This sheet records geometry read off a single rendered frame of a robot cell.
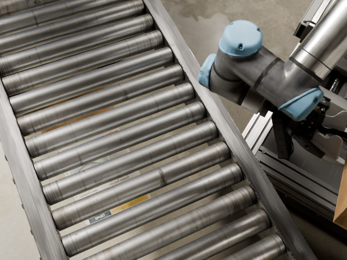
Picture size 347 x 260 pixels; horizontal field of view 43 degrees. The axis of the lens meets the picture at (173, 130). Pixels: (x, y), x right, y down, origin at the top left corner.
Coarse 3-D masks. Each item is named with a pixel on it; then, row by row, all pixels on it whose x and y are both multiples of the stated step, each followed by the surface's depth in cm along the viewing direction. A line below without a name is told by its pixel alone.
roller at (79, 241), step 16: (208, 176) 105; (224, 176) 105; (240, 176) 106; (176, 192) 102; (192, 192) 102; (208, 192) 104; (128, 208) 100; (144, 208) 99; (160, 208) 100; (176, 208) 102; (96, 224) 97; (112, 224) 97; (128, 224) 98; (144, 224) 100; (64, 240) 94; (80, 240) 95; (96, 240) 96
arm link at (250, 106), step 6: (252, 90) 90; (246, 96) 90; (252, 96) 90; (258, 96) 89; (246, 102) 91; (252, 102) 90; (258, 102) 90; (264, 102) 90; (246, 108) 92; (252, 108) 91; (258, 108) 90
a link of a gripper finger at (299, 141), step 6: (294, 138) 90; (300, 138) 89; (306, 138) 89; (300, 144) 89; (306, 144) 88; (312, 144) 88; (306, 150) 88; (312, 150) 88; (318, 150) 87; (318, 156) 88
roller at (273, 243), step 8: (264, 240) 100; (272, 240) 99; (280, 240) 99; (248, 248) 98; (256, 248) 98; (264, 248) 98; (272, 248) 98; (280, 248) 99; (232, 256) 97; (240, 256) 97; (248, 256) 97; (256, 256) 97; (264, 256) 97; (272, 256) 98
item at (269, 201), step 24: (144, 0) 129; (168, 24) 126; (192, 72) 118; (216, 96) 116; (216, 120) 112; (240, 144) 110; (240, 168) 107; (264, 192) 104; (288, 216) 102; (288, 240) 99
